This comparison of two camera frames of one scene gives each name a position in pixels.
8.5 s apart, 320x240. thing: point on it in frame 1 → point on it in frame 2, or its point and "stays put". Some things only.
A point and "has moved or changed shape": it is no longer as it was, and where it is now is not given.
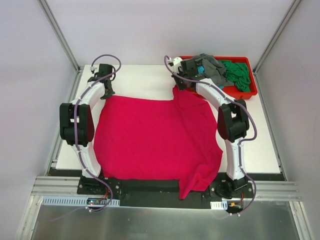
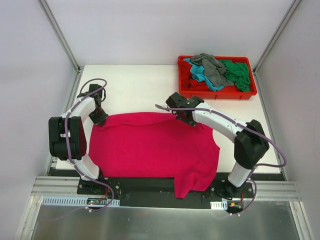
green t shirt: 238,73 stays put
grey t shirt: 214,69 stays put
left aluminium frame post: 48,14 stays put
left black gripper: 109,88 → 98,117
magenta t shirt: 153,139 has moved or changed shape
